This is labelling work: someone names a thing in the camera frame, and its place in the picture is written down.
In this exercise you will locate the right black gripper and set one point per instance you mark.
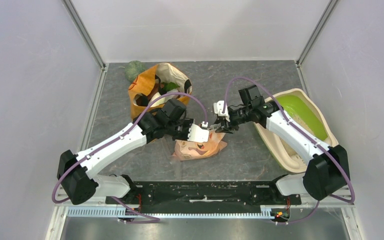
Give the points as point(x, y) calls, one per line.
point(231, 123)

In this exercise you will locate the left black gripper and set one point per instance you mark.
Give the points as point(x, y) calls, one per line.
point(188, 123)

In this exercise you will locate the pink cat litter bag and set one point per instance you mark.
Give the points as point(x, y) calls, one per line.
point(187, 150)

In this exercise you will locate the beige green litter box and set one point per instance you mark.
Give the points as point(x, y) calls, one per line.
point(300, 107)

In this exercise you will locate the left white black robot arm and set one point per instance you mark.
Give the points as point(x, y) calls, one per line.
point(78, 173)

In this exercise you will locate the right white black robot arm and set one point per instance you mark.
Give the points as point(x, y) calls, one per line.
point(327, 167)

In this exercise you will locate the white bottle in bag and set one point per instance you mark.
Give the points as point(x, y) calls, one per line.
point(153, 102)

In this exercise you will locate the green leaf in bag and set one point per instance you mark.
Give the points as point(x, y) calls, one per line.
point(169, 86)

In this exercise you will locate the orange paper bag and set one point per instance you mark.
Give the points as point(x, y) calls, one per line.
point(150, 82)

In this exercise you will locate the green round vegetable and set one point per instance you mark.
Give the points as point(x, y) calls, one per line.
point(133, 69)

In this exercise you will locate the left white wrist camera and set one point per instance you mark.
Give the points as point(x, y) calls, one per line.
point(198, 133)

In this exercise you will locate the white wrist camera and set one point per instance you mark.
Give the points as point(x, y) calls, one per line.
point(198, 133)
point(221, 111)

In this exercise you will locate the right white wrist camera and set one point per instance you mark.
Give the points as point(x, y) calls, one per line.
point(221, 111)

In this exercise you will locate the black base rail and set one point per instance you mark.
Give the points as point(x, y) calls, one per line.
point(206, 197)

